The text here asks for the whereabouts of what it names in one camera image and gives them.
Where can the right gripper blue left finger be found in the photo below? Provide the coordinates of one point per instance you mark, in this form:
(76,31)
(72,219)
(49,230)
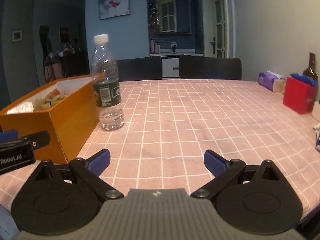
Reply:
(87,172)

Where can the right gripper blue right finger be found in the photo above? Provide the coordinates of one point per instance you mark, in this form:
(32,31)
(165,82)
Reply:
(225,172)

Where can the white fabric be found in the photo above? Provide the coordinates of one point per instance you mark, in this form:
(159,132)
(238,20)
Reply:
(24,107)

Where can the brown plush teddy bear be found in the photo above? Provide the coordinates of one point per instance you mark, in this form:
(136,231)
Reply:
(48,102)

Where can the pink checkered tablecloth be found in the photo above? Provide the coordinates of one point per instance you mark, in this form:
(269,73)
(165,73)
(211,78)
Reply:
(169,124)

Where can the clear plastic water bottle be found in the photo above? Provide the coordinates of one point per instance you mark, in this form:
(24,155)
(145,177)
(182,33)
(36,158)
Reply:
(105,80)

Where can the purple tissue pack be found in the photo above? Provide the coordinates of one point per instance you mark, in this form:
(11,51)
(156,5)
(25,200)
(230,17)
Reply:
(272,81)

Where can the right black chair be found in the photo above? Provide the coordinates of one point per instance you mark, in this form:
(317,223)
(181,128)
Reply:
(197,67)

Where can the black chair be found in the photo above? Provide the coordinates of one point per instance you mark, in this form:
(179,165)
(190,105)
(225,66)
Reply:
(197,67)
(146,68)

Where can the red box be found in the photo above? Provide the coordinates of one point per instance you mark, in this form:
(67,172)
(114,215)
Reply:
(299,96)

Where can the left black chair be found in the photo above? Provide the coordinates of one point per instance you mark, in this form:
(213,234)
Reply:
(146,68)

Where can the white drawer cabinet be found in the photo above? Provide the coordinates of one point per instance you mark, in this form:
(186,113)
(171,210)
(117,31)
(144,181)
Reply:
(170,63)

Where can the white glass panel door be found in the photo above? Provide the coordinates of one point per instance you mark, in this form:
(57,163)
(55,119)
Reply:
(218,28)

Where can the blue packet on red box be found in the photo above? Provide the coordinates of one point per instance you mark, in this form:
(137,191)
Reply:
(304,79)

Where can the dark glass wine bottle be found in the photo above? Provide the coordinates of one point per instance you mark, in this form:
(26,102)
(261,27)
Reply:
(310,70)

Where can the small framed wall picture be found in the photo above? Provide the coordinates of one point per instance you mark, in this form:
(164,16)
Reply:
(17,36)

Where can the wall mirror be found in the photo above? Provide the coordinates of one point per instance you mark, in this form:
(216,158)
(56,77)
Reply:
(173,16)

